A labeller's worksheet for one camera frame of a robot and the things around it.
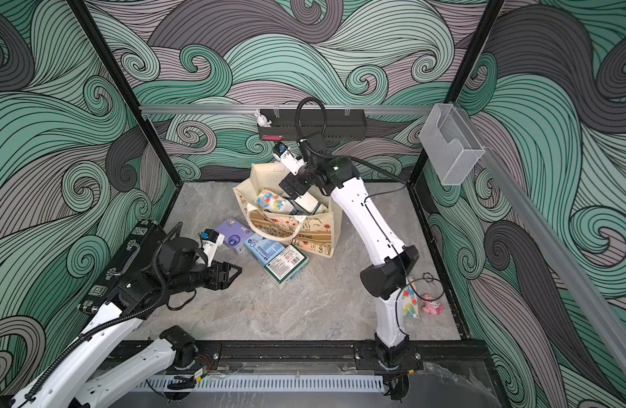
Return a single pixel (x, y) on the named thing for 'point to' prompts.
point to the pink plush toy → (431, 307)
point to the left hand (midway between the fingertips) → (233, 266)
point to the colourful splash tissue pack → (268, 201)
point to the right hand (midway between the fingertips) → (291, 174)
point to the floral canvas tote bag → (315, 233)
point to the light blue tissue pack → (264, 248)
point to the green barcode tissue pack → (310, 204)
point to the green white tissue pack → (285, 266)
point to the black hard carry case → (140, 250)
